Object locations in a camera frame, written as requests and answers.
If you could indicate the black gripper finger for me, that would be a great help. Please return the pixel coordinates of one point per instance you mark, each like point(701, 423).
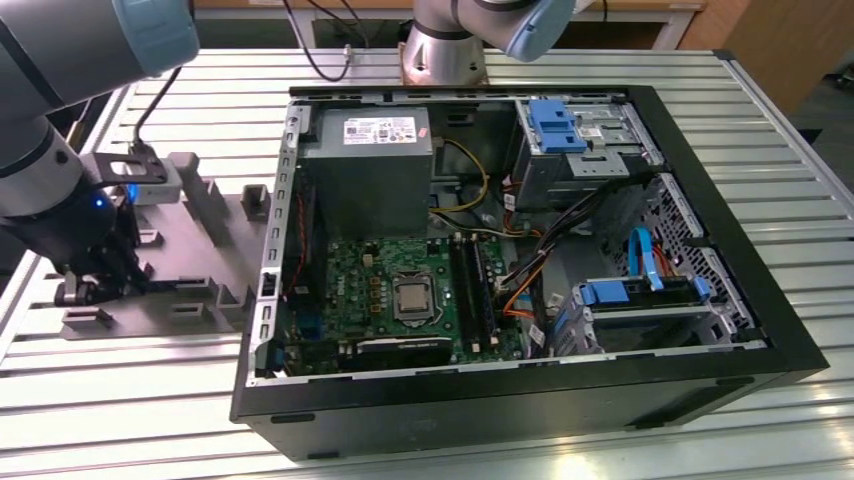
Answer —
point(138, 270)
point(93, 287)

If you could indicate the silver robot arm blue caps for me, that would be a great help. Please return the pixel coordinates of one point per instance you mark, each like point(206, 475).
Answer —
point(66, 50)

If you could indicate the black RAM slot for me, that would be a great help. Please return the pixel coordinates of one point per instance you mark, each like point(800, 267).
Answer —
point(460, 290)

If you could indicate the grey parts rack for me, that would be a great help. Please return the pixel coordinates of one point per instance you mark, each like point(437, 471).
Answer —
point(193, 240)

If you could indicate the blue port connector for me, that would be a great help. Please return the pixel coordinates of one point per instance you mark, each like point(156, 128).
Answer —
point(274, 357)

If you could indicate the black case fan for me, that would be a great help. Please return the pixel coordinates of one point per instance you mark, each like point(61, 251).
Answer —
point(316, 225)

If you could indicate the green motherboard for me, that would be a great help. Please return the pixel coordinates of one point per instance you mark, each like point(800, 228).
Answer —
point(353, 260)

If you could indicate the grey power supply unit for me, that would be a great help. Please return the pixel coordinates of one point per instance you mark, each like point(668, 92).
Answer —
point(360, 185)

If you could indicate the silver CPU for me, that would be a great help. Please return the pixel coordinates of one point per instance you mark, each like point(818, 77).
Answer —
point(413, 298)

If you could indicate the black graphics card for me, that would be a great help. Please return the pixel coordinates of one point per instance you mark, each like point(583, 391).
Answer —
point(400, 350)

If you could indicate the black PC case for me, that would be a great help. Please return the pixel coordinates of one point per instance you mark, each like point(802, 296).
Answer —
point(467, 415)

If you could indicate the blue plastic drive latch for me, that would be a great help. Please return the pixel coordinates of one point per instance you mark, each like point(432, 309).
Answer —
point(553, 130)

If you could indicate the hard disk in blue carrier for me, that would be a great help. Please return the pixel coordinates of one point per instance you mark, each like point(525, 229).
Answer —
point(603, 292)

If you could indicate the metal optical drive cage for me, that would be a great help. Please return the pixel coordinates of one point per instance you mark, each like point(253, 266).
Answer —
point(600, 165)

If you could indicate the metal disk bay cage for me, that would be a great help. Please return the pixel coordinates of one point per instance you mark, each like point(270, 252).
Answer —
point(653, 312)

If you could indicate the white desk wooden top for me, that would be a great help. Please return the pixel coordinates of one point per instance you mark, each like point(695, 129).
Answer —
point(673, 25)

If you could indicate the wooden cabinet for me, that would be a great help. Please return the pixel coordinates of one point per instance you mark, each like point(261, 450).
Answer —
point(767, 50)

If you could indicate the CPU socket metal frame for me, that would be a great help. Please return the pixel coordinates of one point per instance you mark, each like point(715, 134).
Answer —
point(400, 316)

